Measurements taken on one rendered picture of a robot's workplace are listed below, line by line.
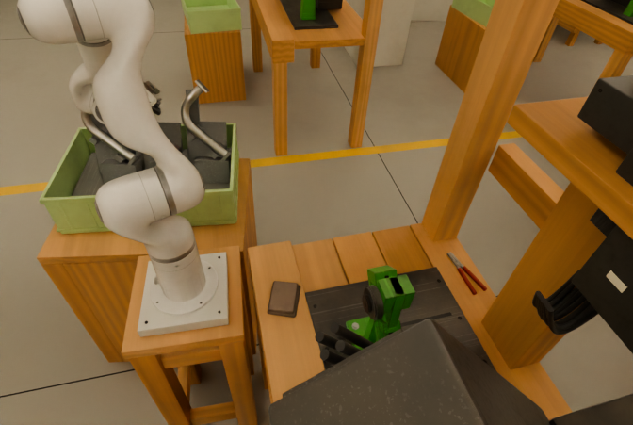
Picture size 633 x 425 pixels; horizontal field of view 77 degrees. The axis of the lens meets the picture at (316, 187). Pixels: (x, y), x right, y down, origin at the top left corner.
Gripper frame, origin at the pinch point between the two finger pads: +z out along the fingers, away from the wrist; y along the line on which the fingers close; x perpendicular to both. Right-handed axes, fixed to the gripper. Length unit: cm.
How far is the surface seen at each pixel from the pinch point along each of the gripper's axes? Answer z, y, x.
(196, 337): -60, -58, 19
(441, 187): -32, -84, -55
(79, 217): -21.3, -13.5, 41.7
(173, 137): 4.2, -16.6, 7.8
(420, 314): -56, -97, -29
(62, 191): -12.5, -3.1, 44.5
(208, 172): -0.1, -34.8, 7.3
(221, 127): 6.8, -26.6, -7.3
